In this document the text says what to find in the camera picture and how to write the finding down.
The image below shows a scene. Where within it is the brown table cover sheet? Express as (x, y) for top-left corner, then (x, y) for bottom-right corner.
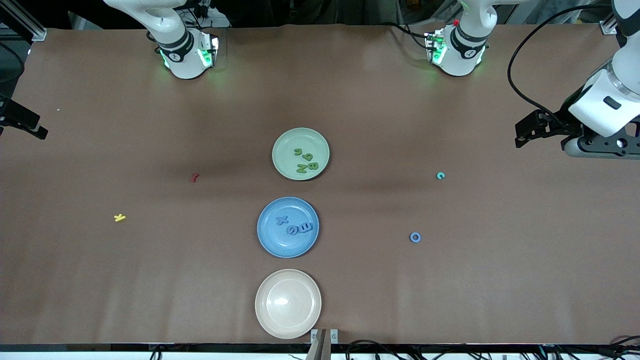
(0, 22), (640, 346)

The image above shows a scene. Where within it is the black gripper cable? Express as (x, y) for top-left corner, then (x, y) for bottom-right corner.
(0, 42), (25, 86)
(507, 5), (616, 116)

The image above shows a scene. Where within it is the green plate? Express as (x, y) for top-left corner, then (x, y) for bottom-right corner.
(271, 127), (331, 181)

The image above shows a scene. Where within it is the aluminium frame profile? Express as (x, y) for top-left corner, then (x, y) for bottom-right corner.
(600, 10), (621, 36)
(0, 0), (47, 42)

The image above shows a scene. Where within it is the black base cable bundle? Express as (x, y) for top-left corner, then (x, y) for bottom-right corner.
(387, 21), (436, 51)

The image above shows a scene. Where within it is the blue plate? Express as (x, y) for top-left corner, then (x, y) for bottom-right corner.
(256, 196), (320, 259)

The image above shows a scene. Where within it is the beige plate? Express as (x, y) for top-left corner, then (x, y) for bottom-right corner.
(254, 268), (322, 340)

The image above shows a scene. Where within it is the metal bracket with post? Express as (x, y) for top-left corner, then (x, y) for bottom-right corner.
(306, 328), (339, 360)

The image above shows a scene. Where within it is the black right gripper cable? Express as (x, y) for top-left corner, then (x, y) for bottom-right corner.
(0, 42), (25, 86)

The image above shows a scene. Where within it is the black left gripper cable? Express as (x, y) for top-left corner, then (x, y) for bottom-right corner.
(507, 5), (616, 116)

